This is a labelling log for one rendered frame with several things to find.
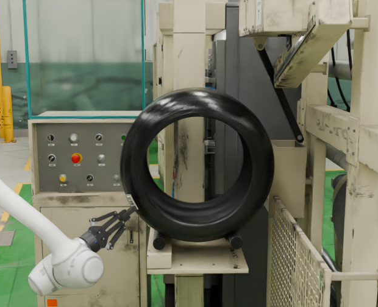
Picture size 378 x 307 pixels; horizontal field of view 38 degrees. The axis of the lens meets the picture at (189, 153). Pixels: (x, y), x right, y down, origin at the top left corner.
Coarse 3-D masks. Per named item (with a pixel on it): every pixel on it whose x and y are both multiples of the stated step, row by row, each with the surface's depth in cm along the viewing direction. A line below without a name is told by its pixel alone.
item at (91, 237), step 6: (90, 228) 184; (96, 228) 185; (84, 234) 182; (90, 234) 181; (96, 234) 184; (102, 234) 186; (84, 240) 180; (90, 240) 180; (96, 240) 181; (90, 246) 179; (96, 246) 181; (102, 246) 185
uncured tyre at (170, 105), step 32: (160, 96) 209; (192, 96) 191; (224, 96) 194; (160, 128) 190; (256, 128) 193; (128, 160) 193; (256, 160) 193; (128, 192) 197; (160, 192) 222; (224, 192) 225; (256, 192) 195; (160, 224) 197; (192, 224) 197; (224, 224) 197
